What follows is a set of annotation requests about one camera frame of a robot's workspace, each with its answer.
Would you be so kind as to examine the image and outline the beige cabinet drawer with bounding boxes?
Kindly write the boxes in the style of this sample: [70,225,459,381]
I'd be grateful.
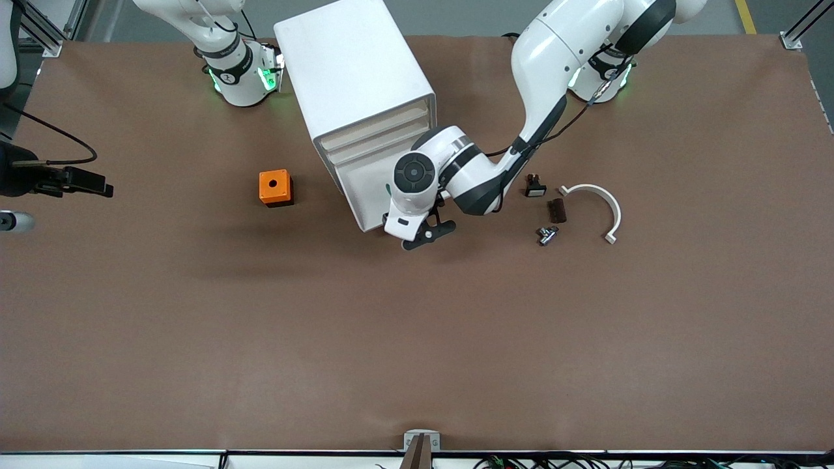
[319,106,431,150]
[330,147,418,233]
[324,127,418,163]

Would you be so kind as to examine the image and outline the white drawer cabinet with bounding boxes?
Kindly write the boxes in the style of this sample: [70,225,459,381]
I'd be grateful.
[274,0,439,196]

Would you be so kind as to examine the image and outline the orange box with black base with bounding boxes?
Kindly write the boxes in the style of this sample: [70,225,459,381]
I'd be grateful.
[259,169,295,208]

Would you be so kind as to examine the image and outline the white curved plastic clip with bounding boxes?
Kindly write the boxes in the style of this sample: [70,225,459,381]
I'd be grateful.
[558,184,622,245]

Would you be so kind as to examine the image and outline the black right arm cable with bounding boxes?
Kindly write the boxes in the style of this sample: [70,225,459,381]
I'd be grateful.
[0,103,98,167]

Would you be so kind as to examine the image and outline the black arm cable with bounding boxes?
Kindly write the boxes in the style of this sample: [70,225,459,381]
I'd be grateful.
[485,59,636,160]
[0,103,98,167]

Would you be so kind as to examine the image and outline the aluminium frame profile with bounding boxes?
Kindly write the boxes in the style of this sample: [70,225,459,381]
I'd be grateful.
[779,0,834,50]
[20,0,89,58]

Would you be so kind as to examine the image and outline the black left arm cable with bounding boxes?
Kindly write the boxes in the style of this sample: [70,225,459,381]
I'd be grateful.
[485,59,636,160]

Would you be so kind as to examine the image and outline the grey bracket with brown post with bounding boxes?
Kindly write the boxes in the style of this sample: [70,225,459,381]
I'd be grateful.
[399,429,441,469]

